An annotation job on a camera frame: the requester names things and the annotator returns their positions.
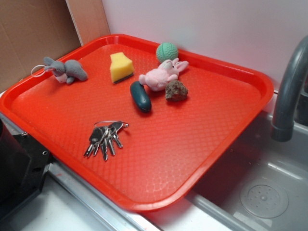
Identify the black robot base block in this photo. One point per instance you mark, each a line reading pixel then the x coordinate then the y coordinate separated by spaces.
pixel 24 163

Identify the gray plush mouse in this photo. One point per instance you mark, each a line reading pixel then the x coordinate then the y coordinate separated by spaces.
pixel 64 72

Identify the green textured ball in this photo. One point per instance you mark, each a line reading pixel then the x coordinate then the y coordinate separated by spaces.
pixel 166 51

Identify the dark teal oblong case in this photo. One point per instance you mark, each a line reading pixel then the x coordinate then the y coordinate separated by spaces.
pixel 140 97

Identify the brown rock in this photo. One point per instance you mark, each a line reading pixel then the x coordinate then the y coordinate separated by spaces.
pixel 175 91

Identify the yellow sponge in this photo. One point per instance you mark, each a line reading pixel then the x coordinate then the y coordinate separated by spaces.
pixel 121 67

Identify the red plastic tray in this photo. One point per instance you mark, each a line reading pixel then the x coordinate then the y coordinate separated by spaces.
pixel 165 151

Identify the pink plush bunny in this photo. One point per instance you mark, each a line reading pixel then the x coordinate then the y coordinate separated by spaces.
pixel 158 78

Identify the gray faucet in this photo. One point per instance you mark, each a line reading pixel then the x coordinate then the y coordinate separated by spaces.
pixel 292 101

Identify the bunch of metal keys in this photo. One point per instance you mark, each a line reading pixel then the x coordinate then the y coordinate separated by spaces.
pixel 104 137

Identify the gray plastic sink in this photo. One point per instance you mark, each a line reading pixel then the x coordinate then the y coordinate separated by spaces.
pixel 258 184

